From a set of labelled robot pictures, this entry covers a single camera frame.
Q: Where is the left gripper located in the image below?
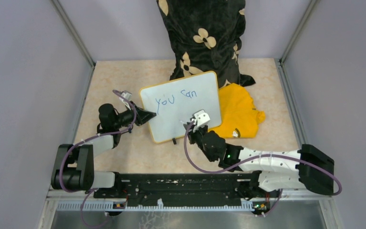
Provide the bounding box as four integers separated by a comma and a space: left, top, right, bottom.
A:
113, 100, 156, 129

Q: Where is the yellow-framed whiteboard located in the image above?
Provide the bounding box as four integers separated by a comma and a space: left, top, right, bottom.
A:
139, 71, 222, 143

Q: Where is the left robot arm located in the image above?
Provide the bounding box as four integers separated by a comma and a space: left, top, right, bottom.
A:
51, 102, 157, 198

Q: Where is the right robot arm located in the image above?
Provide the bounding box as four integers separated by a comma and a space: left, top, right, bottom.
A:
183, 123, 342, 197

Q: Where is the yellow t-shirt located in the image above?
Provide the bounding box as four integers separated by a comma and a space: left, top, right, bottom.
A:
210, 83, 266, 138

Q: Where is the black floral blanket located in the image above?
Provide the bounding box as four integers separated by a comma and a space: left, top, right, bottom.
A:
156, 0, 256, 88

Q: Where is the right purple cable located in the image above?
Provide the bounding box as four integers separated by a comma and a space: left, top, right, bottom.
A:
183, 121, 343, 196

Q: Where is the purple cable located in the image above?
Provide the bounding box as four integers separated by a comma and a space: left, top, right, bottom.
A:
59, 90, 138, 229
183, 121, 343, 196

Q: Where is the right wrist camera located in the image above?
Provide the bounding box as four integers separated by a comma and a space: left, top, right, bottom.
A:
190, 110, 211, 132

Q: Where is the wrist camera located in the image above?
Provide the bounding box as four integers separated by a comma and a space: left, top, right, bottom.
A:
190, 110, 211, 132
120, 91, 132, 110

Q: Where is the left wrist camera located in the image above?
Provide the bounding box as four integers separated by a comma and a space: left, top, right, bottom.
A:
120, 91, 132, 110

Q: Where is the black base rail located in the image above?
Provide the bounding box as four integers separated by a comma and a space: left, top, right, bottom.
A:
93, 173, 280, 209

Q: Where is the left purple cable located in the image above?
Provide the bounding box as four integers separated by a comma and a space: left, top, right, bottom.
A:
59, 90, 138, 229

